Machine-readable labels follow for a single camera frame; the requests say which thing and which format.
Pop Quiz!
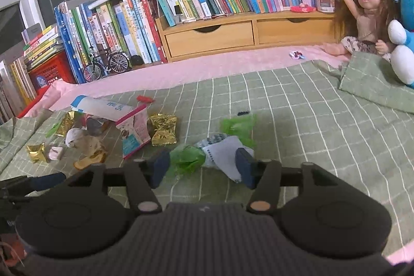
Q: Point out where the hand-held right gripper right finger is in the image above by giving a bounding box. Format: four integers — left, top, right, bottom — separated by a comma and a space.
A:
235, 147, 337, 215

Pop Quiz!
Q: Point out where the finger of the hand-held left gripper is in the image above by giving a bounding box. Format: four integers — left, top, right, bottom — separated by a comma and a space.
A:
0, 172, 67, 200

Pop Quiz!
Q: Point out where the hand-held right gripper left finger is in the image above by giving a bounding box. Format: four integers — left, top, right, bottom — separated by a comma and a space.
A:
66, 148, 171, 215

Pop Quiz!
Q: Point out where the green clear plastic wrapper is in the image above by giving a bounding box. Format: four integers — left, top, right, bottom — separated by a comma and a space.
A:
169, 114, 258, 183

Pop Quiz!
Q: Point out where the white tube with blue print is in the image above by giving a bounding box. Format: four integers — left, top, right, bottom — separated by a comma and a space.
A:
70, 95, 134, 122

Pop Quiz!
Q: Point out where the small white pink box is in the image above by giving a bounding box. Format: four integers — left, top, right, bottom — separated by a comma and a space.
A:
47, 146, 64, 161

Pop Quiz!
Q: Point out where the pink snack carton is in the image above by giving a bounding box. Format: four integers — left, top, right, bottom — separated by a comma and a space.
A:
115, 104, 151, 159

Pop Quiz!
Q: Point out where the orange gold foil wrapper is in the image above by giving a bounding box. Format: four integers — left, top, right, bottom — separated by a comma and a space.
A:
74, 151, 108, 170

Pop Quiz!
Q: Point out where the small green strip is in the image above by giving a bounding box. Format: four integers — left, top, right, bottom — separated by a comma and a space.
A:
46, 123, 63, 138

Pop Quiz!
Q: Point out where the crumpled white tissue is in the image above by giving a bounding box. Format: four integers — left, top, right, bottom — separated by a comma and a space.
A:
65, 128, 103, 151

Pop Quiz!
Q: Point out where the green checked blanket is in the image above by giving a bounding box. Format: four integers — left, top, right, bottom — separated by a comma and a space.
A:
0, 51, 414, 260

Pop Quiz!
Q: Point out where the row of beige books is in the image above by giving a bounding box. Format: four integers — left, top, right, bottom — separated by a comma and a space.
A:
0, 57, 38, 125

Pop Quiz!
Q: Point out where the red plastic crate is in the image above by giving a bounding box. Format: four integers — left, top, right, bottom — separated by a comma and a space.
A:
27, 50, 76, 91

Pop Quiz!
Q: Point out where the model bicycle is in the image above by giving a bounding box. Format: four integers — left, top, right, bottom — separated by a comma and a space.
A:
83, 46, 130, 83

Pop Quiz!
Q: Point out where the wooden organizer drawer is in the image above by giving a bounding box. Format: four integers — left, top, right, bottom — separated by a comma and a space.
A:
164, 21, 254, 58
256, 17, 337, 45

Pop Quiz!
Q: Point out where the stack of flat books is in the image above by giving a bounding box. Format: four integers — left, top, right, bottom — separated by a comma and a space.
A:
21, 23, 65, 71

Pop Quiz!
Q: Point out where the row of tall children's books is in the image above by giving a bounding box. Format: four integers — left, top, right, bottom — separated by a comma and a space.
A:
54, 0, 163, 85

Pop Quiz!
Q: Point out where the wooden desk organizer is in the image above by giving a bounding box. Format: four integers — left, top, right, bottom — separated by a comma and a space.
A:
155, 9, 338, 63

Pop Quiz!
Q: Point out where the long-haired doll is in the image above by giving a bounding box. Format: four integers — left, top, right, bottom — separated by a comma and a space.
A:
323, 0, 405, 65

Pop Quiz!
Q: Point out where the blue cat plush toy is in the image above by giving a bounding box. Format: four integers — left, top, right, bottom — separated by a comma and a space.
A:
386, 0, 414, 89

